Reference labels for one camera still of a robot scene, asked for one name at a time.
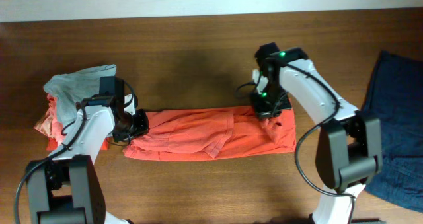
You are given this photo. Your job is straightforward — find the red soccer t-shirt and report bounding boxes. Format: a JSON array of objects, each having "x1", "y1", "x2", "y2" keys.
[{"x1": 123, "y1": 106, "x2": 296, "y2": 161}]

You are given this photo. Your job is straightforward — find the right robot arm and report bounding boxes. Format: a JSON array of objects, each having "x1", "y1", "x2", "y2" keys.
[{"x1": 250, "y1": 42, "x2": 383, "y2": 223}]

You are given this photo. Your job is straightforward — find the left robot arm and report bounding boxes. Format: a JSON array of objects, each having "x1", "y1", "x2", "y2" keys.
[{"x1": 14, "y1": 76, "x2": 149, "y2": 224}]

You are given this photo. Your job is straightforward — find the grey folded shirt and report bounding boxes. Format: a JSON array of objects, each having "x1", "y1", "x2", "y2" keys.
[{"x1": 43, "y1": 64, "x2": 117, "y2": 126}]

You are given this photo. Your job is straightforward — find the pink folded garment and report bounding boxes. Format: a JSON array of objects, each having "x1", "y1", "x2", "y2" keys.
[{"x1": 34, "y1": 94, "x2": 69, "y2": 145}]

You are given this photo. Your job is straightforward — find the navy blue garment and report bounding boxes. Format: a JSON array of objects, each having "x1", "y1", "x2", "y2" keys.
[{"x1": 362, "y1": 50, "x2": 422, "y2": 212}]

